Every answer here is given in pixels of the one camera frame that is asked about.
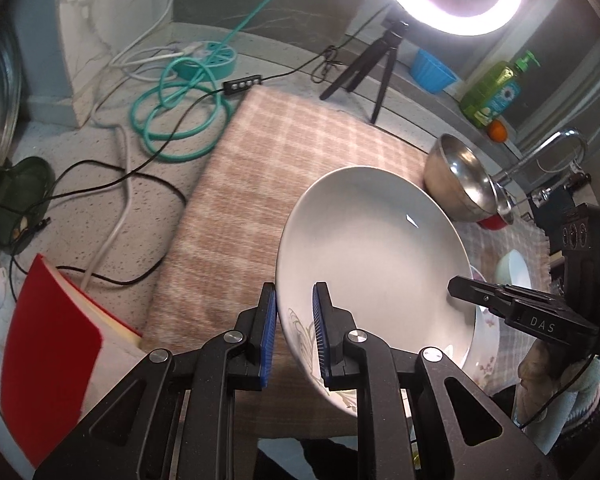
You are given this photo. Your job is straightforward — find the pale blue ceramic bowl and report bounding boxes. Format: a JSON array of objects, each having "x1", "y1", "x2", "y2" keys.
[{"x1": 494, "y1": 249, "x2": 531, "y2": 289}]

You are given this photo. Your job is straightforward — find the floral pink rose plate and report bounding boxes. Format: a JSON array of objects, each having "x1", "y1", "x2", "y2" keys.
[{"x1": 459, "y1": 264, "x2": 502, "y2": 395}]

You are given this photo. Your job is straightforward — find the large stainless steel bowl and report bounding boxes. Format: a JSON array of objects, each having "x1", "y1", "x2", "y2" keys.
[{"x1": 424, "y1": 134, "x2": 498, "y2": 222}]

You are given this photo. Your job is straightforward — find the small stainless steel bowl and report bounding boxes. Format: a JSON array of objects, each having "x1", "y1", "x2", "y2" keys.
[{"x1": 494, "y1": 183, "x2": 515, "y2": 221}]

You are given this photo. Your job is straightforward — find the white knit gloved hand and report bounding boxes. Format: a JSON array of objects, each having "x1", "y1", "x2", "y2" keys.
[{"x1": 513, "y1": 339, "x2": 600, "y2": 453}]

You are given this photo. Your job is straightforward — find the red bowl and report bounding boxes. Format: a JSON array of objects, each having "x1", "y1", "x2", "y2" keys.
[{"x1": 478, "y1": 214, "x2": 514, "y2": 231}]

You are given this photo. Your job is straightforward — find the chrome sink faucet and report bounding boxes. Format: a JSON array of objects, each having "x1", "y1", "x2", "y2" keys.
[{"x1": 492, "y1": 129, "x2": 588, "y2": 194}]

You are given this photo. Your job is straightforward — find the small orange fruit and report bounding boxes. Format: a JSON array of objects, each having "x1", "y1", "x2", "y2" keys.
[{"x1": 486, "y1": 119, "x2": 508, "y2": 143}]

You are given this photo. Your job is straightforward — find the red white book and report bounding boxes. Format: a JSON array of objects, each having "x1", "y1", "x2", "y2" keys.
[{"x1": 0, "y1": 254, "x2": 146, "y2": 467}]

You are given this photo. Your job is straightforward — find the green dish soap bottle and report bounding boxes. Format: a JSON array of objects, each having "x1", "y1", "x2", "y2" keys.
[{"x1": 460, "y1": 50, "x2": 541, "y2": 128}]

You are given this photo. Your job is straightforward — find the blue plastic cup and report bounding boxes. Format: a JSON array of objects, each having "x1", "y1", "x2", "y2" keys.
[{"x1": 410, "y1": 49, "x2": 457, "y2": 94}]

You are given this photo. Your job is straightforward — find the black inline light controller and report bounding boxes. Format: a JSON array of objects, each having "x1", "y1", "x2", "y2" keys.
[{"x1": 223, "y1": 75, "x2": 262, "y2": 96}]

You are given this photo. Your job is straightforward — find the black mini tripod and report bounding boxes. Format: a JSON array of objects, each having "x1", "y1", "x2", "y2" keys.
[{"x1": 320, "y1": 18, "x2": 408, "y2": 125}]

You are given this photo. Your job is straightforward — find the dark green object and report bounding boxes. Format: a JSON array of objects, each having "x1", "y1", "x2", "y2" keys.
[{"x1": 0, "y1": 156, "x2": 55, "y2": 254}]

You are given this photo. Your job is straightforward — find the teal round power strip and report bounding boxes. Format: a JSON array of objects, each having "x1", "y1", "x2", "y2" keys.
[{"x1": 190, "y1": 41, "x2": 237, "y2": 80}]

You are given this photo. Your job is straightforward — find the black camera box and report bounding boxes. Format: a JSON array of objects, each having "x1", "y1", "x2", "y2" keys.
[{"x1": 562, "y1": 204, "x2": 600, "y2": 326}]

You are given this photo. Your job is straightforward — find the white power cable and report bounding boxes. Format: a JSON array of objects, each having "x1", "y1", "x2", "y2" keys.
[{"x1": 78, "y1": 0, "x2": 202, "y2": 292}]

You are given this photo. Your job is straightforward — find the teal coiled cable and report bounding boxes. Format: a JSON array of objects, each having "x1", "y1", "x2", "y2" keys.
[{"x1": 130, "y1": 0, "x2": 307, "y2": 163}]

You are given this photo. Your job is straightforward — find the black power cable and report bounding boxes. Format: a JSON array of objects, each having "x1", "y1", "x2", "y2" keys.
[{"x1": 0, "y1": 1, "x2": 397, "y2": 287}]

